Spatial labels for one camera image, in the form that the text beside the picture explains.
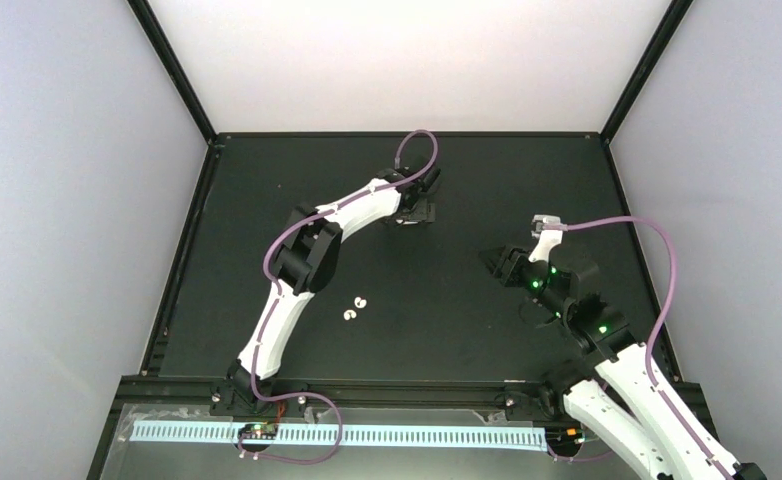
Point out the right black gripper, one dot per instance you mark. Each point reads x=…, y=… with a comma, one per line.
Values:
x=506, y=260

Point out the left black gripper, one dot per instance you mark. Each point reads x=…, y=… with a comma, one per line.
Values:
x=422, y=214

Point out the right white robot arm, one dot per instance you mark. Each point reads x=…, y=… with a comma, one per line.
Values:
x=612, y=385

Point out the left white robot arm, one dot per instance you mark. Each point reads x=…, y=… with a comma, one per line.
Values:
x=302, y=261

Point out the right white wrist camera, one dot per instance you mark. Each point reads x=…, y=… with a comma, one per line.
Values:
x=548, y=231

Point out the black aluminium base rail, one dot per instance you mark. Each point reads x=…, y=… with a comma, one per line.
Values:
x=518, y=400

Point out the right back frame post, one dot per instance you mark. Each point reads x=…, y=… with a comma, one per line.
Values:
x=651, y=55

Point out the frame post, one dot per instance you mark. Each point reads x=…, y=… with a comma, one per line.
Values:
x=152, y=28
x=651, y=55

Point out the light blue slotted cable duct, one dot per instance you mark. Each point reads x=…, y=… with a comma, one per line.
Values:
x=412, y=436

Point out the left back frame post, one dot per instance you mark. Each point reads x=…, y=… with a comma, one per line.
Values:
x=152, y=28

